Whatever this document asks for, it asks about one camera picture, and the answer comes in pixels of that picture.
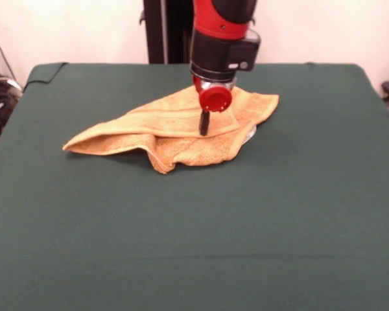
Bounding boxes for dark green table cloth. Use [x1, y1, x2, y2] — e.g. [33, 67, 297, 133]
[0, 62, 389, 311]

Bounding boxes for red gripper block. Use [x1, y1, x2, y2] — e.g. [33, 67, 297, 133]
[191, 75, 238, 137]

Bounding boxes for tan terry towel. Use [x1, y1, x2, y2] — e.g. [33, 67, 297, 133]
[62, 84, 280, 176]

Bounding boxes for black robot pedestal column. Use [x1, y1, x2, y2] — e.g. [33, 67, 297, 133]
[139, 0, 257, 64]

